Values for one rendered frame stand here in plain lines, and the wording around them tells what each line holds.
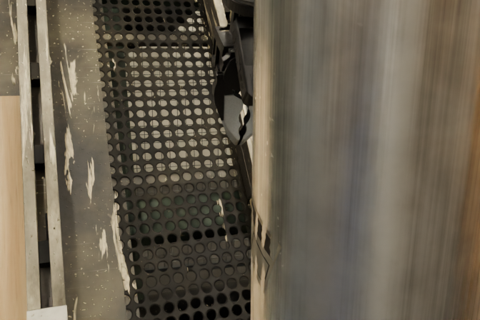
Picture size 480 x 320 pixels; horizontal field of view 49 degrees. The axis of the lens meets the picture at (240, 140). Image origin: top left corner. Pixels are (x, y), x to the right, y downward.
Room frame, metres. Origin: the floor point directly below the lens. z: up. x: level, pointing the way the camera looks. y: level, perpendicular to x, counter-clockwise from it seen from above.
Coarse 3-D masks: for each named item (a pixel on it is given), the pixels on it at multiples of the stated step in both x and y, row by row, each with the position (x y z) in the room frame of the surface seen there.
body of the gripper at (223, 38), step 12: (228, 0) 0.64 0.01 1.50; (240, 12) 0.63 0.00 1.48; (252, 12) 0.63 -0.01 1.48; (228, 24) 0.72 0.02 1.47; (216, 36) 0.70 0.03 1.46; (228, 36) 0.69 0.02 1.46; (216, 48) 0.71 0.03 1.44; (228, 48) 0.67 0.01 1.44; (216, 60) 0.71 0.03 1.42; (228, 60) 0.66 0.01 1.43; (228, 72) 0.66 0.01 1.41; (228, 84) 0.67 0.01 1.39
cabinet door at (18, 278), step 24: (0, 96) 1.05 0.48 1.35; (0, 120) 1.02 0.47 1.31; (0, 144) 0.99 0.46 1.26; (0, 168) 0.97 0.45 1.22; (0, 192) 0.94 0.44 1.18; (0, 216) 0.91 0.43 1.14; (0, 240) 0.89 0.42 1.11; (24, 240) 0.90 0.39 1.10; (0, 264) 0.87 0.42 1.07; (24, 264) 0.88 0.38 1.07; (0, 288) 0.84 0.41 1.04; (24, 288) 0.85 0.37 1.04; (0, 312) 0.82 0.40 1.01; (24, 312) 0.83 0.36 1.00
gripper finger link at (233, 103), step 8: (224, 96) 0.68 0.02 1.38; (232, 96) 0.68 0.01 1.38; (240, 96) 0.69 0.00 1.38; (224, 104) 0.69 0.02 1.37; (232, 104) 0.69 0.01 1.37; (240, 104) 0.69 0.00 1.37; (224, 112) 0.69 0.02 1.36; (232, 112) 0.69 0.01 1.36; (240, 112) 0.70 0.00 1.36; (224, 120) 0.70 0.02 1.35; (232, 120) 0.70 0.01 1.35; (224, 128) 0.71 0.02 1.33; (232, 128) 0.71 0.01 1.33; (232, 136) 0.72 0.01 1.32; (240, 136) 0.72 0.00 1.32
